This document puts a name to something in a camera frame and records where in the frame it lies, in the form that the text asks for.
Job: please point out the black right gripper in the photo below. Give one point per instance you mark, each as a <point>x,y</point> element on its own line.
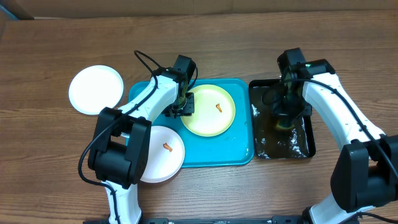
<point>289,111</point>

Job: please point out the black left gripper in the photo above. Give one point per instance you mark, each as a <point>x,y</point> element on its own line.
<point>188,111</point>

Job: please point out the green and yellow sponge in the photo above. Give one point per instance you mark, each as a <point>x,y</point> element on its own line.
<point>284,125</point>

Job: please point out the pale yellow plate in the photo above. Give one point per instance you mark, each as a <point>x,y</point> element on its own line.
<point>214,111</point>

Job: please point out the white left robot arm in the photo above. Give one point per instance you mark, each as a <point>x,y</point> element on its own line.
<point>119,151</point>

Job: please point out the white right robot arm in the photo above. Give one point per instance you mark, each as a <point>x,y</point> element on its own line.
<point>365,175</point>

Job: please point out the black water tray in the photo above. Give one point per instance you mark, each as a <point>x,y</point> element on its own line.
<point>271,141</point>

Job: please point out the teal plastic tray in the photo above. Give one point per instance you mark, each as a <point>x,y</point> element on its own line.
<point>234,147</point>

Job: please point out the white plate with red stain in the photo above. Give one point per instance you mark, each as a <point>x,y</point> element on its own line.
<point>156,154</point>

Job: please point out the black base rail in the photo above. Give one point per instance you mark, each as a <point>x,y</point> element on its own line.
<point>274,220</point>

